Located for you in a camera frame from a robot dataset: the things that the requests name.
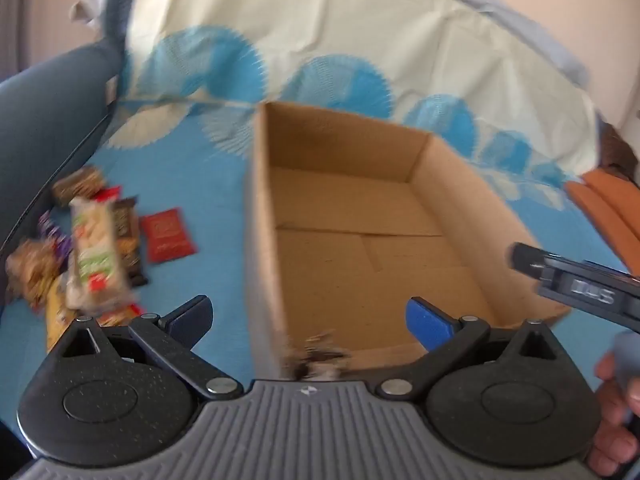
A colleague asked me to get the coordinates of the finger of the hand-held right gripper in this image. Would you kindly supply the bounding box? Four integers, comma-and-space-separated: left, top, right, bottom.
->
507, 242, 551, 278

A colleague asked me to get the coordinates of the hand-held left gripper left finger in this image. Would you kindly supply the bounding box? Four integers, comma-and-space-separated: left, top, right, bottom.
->
50, 295, 243, 402

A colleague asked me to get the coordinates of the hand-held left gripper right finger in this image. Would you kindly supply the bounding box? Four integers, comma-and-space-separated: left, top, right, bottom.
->
377, 297, 571, 401

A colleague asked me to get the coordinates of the dark brown cracker packet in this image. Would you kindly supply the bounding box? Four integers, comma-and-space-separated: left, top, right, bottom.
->
112, 197, 151, 288

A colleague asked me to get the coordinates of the brown cardboard box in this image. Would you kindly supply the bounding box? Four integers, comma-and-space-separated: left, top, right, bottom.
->
242, 101, 573, 381

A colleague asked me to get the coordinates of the green white snack bar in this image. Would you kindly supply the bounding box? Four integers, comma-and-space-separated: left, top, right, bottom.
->
65, 197, 133, 311

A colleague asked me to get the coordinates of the purple snack packet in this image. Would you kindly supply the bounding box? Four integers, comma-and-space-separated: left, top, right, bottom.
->
37, 210, 71, 266

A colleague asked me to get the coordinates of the person's right hand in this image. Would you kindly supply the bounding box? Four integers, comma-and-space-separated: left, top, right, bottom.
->
590, 347, 640, 480

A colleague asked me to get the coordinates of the blue fan-print bedsheet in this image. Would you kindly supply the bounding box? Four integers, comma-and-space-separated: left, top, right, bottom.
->
0, 0, 633, 396

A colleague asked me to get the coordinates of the orange red snack packet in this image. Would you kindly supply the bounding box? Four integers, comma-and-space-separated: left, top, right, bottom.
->
97, 304, 143, 328

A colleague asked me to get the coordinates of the orange cushion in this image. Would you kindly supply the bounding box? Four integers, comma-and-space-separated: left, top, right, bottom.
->
565, 167, 640, 276

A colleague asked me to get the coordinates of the square red snack packet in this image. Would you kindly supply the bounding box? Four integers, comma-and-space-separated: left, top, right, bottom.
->
140, 207, 198, 265

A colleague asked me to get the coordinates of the yellow snack packet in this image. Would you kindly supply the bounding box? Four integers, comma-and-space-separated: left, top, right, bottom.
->
45, 275, 81, 353

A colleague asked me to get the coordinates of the dark brown cloth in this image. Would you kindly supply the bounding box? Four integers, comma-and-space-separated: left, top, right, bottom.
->
600, 125, 640, 186

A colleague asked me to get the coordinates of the brown nut cluster packet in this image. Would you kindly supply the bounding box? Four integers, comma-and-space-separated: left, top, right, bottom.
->
5, 237, 61, 311

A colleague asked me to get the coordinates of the clear granola packet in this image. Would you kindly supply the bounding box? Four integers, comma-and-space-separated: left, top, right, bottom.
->
52, 167, 108, 206

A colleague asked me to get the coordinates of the blue zippered cushion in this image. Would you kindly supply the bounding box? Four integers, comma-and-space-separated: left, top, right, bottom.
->
0, 0, 146, 256

